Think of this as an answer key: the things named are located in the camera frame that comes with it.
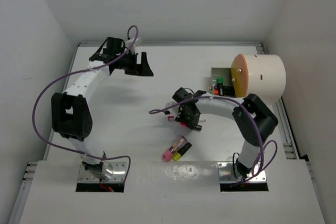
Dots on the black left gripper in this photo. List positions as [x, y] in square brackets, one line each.
[142, 69]

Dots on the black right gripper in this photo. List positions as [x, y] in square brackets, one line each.
[181, 118]

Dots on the pink black highlighter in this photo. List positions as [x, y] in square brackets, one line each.
[192, 126]

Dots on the yellow black highlighter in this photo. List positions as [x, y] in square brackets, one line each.
[181, 151]

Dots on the green black highlighter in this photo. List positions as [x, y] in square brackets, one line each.
[219, 80]

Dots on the green drawer with gold knob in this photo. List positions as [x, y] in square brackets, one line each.
[227, 89]

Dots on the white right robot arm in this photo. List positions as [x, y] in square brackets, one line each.
[254, 119]

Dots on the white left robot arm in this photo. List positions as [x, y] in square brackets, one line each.
[71, 117]

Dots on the white pen magenta cap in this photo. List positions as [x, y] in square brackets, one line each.
[171, 118]

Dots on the pink capped clip tube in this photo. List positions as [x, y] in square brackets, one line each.
[177, 144]

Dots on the yellow drawer with gold knob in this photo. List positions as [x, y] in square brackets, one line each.
[239, 72]

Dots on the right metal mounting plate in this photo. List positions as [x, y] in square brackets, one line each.
[227, 176]

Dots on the metal mounting plate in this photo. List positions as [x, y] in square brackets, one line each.
[227, 176]
[118, 169]

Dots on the white cylindrical drawer organizer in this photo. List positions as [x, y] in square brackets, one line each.
[267, 77]

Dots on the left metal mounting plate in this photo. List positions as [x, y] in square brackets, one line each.
[118, 169]

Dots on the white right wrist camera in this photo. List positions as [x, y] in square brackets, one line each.
[172, 108]

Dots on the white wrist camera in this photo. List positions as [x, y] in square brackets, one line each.
[172, 108]
[129, 44]

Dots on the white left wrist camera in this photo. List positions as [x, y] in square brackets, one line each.
[129, 44]

